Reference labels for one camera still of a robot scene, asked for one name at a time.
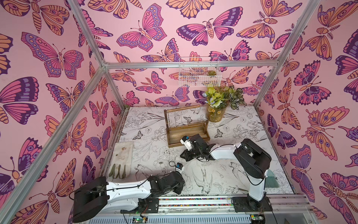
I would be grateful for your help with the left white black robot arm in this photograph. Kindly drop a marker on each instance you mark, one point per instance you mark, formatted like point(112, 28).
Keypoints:
point(99, 195)

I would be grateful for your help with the green brush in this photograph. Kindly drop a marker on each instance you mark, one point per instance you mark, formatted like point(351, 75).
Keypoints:
point(271, 180)

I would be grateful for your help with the wooden jewelry display stand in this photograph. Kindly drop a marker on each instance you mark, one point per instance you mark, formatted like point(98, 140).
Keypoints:
point(176, 131)

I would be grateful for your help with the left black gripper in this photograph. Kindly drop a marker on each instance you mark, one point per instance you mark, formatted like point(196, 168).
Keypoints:
point(179, 190)

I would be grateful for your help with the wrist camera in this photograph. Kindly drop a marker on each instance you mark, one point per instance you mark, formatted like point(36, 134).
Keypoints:
point(179, 167)
point(186, 142)

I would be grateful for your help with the white wire wall basket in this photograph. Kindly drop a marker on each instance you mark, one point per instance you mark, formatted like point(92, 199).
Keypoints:
point(199, 73)

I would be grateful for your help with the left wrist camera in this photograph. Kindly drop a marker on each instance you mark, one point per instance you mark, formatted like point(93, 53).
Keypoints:
point(179, 167)

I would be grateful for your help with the glass vase with plants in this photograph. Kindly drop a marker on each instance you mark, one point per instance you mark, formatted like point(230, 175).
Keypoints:
point(218, 99)

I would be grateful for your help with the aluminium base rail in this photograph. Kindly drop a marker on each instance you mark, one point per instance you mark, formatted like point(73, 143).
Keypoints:
point(281, 209)

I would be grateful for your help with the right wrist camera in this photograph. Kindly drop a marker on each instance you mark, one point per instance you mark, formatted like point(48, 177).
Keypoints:
point(186, 142)

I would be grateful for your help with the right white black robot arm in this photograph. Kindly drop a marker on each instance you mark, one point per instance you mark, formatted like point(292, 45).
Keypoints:
point(254, 160)

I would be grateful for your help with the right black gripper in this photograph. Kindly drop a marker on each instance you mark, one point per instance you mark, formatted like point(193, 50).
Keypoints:
point(194, 148)

